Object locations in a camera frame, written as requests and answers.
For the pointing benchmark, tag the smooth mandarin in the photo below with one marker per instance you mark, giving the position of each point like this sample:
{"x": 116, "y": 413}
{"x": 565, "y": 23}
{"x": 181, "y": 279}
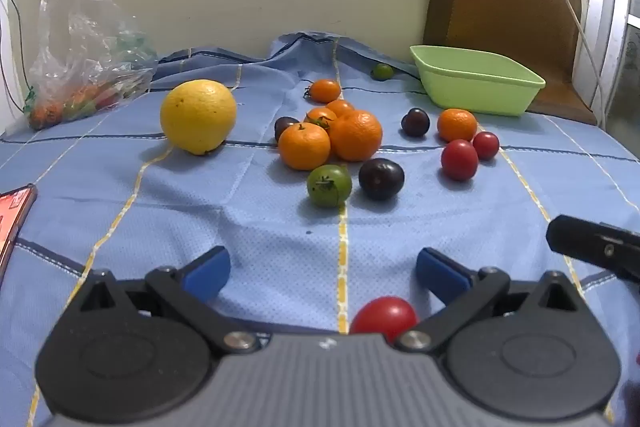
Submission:
{"x": 457, "y": 125}

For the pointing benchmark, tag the orange tomato with stem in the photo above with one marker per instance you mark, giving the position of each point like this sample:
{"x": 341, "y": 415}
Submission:
{"x": 318, "y": 114}
{"x": 324, "y": 90}

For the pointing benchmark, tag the mandarin with stem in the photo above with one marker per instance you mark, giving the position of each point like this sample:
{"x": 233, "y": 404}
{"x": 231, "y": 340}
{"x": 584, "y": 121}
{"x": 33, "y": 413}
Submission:
{"x": 304, "y": 148}

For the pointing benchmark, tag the small mandarin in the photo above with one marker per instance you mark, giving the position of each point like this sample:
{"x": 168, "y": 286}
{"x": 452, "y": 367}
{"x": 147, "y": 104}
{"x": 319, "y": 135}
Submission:
{"x": 341, "y": 106}

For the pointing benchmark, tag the green plastic basin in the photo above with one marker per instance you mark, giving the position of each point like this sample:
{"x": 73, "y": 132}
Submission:
{"x": 475, "y": 94}

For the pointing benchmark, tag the small dark plum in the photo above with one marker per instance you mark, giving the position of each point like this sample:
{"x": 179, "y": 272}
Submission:
{"x": 284, "y": 125}
{"x": 415, "y": 122}

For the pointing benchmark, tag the small green tomato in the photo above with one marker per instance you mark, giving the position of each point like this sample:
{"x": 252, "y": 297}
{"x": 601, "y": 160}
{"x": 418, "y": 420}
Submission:
{"x": 382, "y": 71}

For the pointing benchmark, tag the blue checked bedsheet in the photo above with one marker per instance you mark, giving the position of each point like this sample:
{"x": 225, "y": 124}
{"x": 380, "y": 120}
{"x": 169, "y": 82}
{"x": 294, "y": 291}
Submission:
{"x": 250, "y": 217}

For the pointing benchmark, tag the large orange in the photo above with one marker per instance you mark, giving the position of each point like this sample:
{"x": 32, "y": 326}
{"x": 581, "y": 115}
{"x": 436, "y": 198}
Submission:
{"x": 357, "y": 136}

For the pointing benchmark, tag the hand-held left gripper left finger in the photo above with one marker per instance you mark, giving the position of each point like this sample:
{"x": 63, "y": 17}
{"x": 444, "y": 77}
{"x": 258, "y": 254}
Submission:
{"x": 207, "y": 274}

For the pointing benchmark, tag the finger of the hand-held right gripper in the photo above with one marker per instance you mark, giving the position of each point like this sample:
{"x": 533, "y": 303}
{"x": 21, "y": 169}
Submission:
{"x": 595, "y": 244}

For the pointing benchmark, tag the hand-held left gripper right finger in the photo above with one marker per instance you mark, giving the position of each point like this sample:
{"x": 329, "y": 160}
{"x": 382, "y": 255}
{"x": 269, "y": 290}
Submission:
{"x": 442, "y": 274}

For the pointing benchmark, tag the large dark plum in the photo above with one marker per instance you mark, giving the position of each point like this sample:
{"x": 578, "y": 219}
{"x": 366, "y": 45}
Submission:
{"x": 381, "y": 178}

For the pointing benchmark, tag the large yellow citrus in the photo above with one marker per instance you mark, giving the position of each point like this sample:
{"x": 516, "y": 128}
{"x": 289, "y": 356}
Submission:
{"x": 198, "y": 117}

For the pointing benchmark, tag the smartphone with red screen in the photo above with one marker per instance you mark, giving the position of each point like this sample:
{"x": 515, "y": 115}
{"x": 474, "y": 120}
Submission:
{"x": 12, "y": 217}

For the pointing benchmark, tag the white window frame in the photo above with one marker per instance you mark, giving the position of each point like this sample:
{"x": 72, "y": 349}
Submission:
{"x": 607, "y": 32}

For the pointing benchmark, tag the clear plastic produce bag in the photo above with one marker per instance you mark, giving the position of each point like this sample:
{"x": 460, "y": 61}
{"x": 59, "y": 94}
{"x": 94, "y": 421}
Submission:
{"x": 85, "y": 57}

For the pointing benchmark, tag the small red tomato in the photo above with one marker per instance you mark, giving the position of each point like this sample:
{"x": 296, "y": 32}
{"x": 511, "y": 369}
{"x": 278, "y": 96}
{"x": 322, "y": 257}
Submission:
{"x": 486, "y": 145}

